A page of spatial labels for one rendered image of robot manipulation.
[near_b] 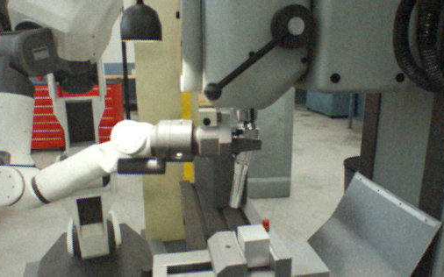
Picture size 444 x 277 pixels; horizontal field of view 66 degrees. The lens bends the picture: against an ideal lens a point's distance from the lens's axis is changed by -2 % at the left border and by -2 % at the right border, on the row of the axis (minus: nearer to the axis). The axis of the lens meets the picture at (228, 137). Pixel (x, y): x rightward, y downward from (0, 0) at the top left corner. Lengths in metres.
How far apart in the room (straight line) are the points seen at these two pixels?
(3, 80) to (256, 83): 0.51
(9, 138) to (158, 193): 1.88
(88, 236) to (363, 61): 1.14
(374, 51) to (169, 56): 1.86
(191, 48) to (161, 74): 1.75
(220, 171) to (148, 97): 1.41
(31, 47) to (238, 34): 0.44
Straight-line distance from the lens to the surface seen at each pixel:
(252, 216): 1.09
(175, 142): 0.69
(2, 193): 0.78
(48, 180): 0.76
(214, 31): 0.62
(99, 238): 1.46
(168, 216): 2.68
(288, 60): 0.63
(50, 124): 5.59
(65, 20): 0.88
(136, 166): 0.72
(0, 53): 0.85
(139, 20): 0.62
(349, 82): 0.66
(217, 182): 1.11
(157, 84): 2.41
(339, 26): 0.64
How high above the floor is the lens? 1.41
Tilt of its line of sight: 14 degrees down
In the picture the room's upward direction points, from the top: straight up
